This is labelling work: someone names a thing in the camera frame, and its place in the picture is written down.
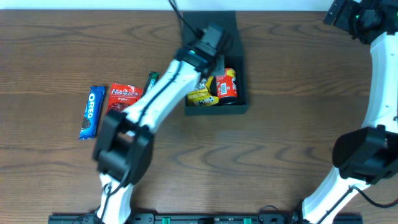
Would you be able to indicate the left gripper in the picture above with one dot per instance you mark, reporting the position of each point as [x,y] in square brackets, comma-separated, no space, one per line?
[218,66]

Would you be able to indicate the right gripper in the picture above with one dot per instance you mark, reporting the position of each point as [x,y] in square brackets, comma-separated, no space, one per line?
[337,14]

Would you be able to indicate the red Pringles can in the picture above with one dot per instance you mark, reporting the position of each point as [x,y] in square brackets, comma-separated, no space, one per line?
[226,87]

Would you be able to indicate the yellow Hacks candy bag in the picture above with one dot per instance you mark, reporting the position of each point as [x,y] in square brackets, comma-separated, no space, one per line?
[201,95]

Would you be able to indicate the dark green box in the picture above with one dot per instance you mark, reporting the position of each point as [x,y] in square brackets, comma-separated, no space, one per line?
[233,58]

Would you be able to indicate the red Hacks candy bag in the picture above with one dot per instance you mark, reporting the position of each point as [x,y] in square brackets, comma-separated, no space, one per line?
[122,96]

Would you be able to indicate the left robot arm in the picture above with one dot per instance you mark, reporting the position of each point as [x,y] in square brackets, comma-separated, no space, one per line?
[125,142]

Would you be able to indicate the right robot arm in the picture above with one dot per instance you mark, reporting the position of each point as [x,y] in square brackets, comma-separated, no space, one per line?
[363,157]

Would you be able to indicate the blue Oreo cookie pack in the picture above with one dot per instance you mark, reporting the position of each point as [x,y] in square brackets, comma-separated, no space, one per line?
[92,113]

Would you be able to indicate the green chocolate bar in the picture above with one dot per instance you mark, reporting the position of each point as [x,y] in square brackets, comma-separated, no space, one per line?
[151,81]

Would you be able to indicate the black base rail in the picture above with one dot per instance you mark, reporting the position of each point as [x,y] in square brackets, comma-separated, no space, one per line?
[149,218]

